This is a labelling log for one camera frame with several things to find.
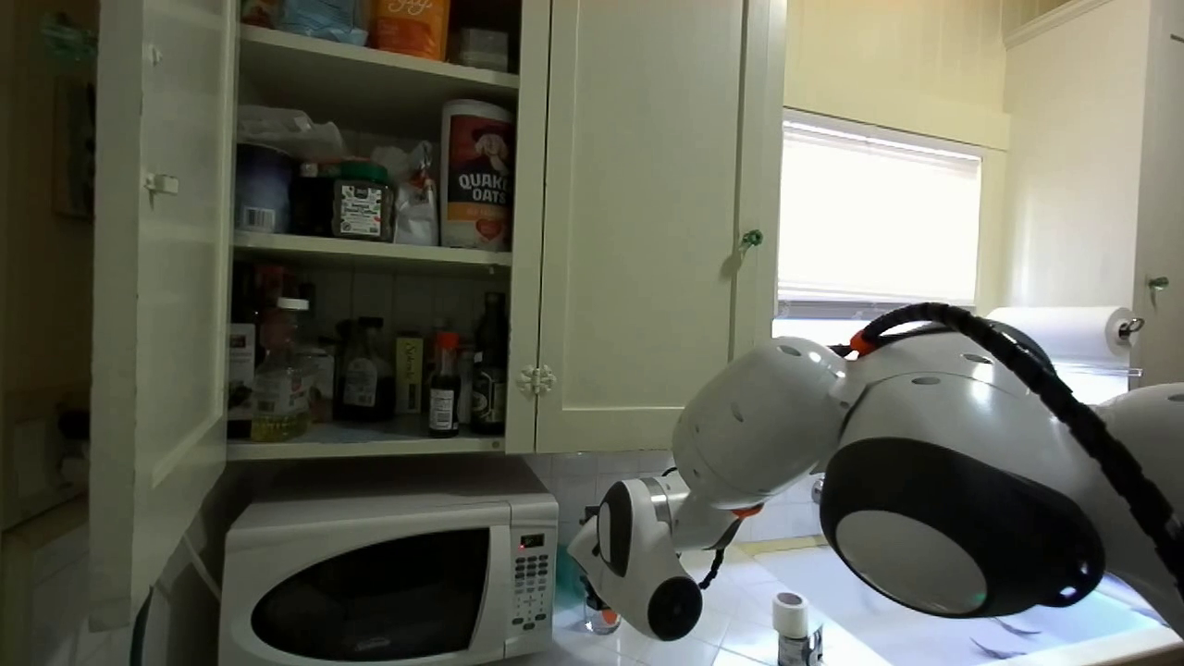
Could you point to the closed cabinet door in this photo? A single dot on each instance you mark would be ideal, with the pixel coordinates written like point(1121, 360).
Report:
point(659, 207)

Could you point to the open cabinet door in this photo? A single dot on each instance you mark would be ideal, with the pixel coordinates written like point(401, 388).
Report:
point(159, 287)

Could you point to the orange snack bag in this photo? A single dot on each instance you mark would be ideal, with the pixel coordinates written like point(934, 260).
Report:
point(411, 27)

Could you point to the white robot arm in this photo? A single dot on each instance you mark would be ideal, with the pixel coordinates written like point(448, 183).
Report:
point(959, 476)

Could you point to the Quaker oats canister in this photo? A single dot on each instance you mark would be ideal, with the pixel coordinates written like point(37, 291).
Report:
point(476, 202)

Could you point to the tall dark bottle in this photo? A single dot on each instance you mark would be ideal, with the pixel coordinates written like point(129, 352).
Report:
point(490, 366)

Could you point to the dark glass jar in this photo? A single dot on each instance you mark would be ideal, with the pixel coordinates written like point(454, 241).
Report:
point(364, 375)

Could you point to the white kitchen sink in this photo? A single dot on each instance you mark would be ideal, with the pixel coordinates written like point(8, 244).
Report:
point(860, 626)

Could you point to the green lid spice jar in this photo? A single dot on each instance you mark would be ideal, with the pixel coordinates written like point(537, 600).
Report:
point(360, 202)

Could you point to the dark sauce bottle red cap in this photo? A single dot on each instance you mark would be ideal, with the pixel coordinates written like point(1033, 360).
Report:
point(446, 381)

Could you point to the white microwave oven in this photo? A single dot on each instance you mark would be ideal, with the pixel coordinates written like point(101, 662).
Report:
point(428, 579)

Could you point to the paper towel roll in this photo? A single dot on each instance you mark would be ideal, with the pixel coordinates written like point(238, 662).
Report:
point(1081, 334)

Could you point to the clear drinking glass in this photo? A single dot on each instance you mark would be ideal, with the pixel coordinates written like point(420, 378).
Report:
point(600, 618)

